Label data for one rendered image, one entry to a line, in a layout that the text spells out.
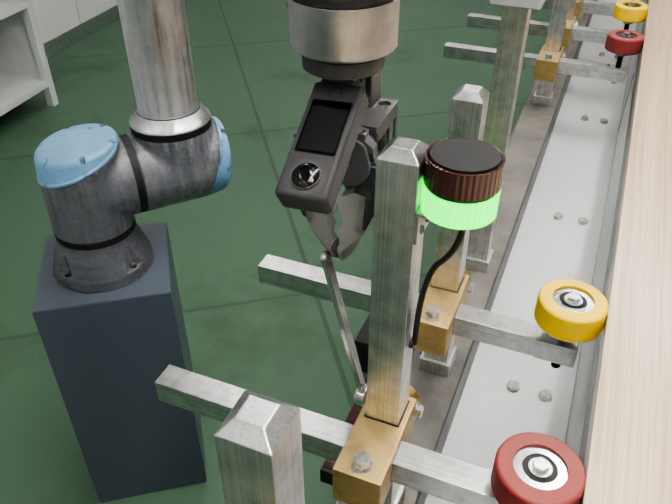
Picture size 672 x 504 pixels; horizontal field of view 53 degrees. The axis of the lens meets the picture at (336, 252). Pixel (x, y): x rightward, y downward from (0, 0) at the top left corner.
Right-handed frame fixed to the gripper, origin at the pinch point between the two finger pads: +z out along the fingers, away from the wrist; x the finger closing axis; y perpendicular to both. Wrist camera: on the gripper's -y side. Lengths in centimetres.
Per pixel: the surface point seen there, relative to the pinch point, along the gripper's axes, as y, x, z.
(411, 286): -5.7, -9.4, -2.9
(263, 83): 252, 145, 105
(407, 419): -5.5, -10.0, 15.0
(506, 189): 73, -8, 33
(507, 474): -11.0, -20.8, 11.3
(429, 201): -6.9, -10.6, -12.7
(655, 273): 25.7, -32.5, 12.5
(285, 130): 206, 110, 105
